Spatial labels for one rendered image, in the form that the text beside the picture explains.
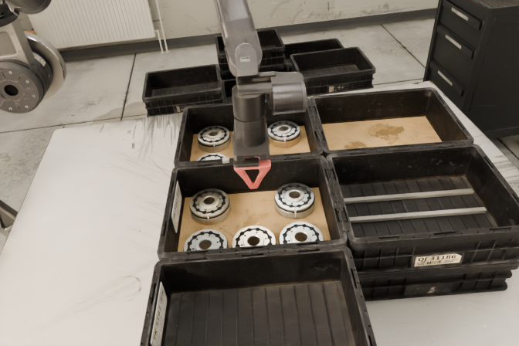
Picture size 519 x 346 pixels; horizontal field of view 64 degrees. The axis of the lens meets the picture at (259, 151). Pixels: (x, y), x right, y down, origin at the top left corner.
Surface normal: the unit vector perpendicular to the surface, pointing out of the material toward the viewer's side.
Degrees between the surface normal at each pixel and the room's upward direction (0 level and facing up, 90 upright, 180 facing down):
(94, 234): 0
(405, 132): 0
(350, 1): 90
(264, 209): 0
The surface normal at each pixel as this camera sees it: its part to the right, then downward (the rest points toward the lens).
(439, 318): -0.06, -0.79
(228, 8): -0.01, -0.18
